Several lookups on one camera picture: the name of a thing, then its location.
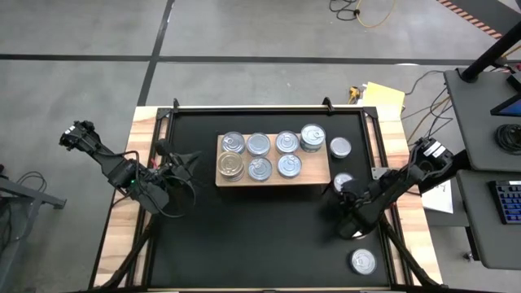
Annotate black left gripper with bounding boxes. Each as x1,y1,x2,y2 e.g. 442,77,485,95
161,150,204,187

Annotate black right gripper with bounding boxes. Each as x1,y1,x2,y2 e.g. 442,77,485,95
334,181,378,223

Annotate silver tuna can red label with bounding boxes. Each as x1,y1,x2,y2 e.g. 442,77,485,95
332,171,354,193
274,129,301,155

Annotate tuna can bright blue label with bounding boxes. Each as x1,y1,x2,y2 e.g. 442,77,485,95
221,130,247,155

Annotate silver pull-tab tuna can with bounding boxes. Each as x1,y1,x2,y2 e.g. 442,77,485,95
277,153,304,179

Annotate silver tuna can blue label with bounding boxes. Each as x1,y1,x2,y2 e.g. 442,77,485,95
247,156,274,182
349,247,378,276

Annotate green white label tuna can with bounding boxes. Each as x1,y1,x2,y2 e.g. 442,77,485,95
329,136,352,160
246,132,272,158

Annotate wooden shelf black metal legs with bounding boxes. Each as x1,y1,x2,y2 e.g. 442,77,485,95
214,132,332,188

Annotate white paper sheet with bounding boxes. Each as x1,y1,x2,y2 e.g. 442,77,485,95
420,177,455,216

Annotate black table mat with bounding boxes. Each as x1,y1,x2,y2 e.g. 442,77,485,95
148,112,392,288

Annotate yellow paper pad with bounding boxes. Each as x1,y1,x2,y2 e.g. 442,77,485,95
361,81,406,113

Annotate grey desk panel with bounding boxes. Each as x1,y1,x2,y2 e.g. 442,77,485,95
442,68,521,172
455,168,521,270

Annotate grey metal stand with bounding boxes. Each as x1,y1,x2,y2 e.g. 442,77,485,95
0,164,68,293

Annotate backlit black keyboard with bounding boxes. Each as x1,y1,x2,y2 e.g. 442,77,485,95
487,178,521,225

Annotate monitor with blue screen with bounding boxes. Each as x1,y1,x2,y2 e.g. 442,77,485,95
489,92,521,119

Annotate black metal rig frame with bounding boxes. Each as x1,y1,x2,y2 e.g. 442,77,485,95
87,97,444,293

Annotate black floor cable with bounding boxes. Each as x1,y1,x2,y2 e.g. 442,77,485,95
404,69,447,97
328,0,361,22

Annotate coiled black cable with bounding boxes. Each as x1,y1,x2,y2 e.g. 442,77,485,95
494,123,521,155

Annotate yellow extension cable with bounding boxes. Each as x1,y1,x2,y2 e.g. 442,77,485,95
353,0,398,29

